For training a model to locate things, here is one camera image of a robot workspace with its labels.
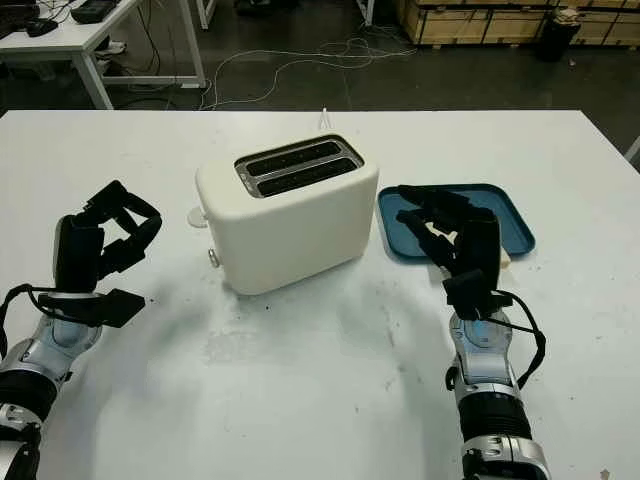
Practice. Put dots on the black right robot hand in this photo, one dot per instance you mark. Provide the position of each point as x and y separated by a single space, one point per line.
480 245

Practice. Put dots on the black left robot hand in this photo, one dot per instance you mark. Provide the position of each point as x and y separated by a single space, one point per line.
80 250

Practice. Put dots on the white bread slice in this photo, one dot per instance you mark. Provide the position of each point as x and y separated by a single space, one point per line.
440 231

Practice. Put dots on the white toaster lever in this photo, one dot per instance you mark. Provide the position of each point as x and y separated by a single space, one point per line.
196 217

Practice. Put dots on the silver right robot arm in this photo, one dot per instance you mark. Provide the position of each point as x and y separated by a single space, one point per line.
485 370

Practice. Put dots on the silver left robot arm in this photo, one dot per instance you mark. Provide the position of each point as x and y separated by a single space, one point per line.
30 360

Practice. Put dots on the blue plastic tray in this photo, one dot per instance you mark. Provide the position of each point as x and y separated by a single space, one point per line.
510 230

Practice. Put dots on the silver toaster knob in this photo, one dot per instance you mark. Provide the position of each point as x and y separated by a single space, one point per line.
214 258

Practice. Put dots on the cream white two-slot toaster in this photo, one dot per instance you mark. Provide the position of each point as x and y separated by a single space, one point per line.
290 235

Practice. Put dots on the white power strip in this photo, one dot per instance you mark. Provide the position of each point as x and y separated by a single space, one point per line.
114 47

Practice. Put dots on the white office desk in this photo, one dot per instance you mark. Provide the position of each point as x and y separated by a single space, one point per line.
75 40

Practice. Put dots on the wooden crate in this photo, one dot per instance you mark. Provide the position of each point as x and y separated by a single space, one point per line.
450 25

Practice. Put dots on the black computer mouse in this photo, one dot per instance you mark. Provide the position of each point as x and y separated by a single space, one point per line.
41 27

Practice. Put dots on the black keyboard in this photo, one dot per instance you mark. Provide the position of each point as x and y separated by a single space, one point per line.
12 20

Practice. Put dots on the black device case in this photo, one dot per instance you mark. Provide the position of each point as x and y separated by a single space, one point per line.
95 9

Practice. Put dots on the white table legs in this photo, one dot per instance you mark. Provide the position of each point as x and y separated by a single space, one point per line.
367 10

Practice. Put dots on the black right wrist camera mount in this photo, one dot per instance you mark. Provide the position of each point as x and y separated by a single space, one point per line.
465 292

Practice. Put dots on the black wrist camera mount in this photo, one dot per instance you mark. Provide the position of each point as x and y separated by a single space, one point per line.
120 305
465 292

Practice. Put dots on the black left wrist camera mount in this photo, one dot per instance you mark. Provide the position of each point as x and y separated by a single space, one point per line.
120 305

